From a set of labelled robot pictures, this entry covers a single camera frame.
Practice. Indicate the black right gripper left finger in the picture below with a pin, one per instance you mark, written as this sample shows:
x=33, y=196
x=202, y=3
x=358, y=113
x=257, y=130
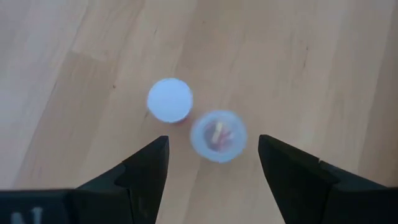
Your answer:
x=124, y=193

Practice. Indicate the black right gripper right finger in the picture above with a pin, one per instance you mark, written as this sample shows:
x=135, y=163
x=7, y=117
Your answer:
x=304, y=193

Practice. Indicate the clear medicine bottle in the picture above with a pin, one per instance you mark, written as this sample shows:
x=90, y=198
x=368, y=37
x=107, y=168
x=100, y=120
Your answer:
x=217, y=137

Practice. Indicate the pink medicine bottle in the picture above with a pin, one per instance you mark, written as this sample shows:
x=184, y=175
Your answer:
x=169, y=99

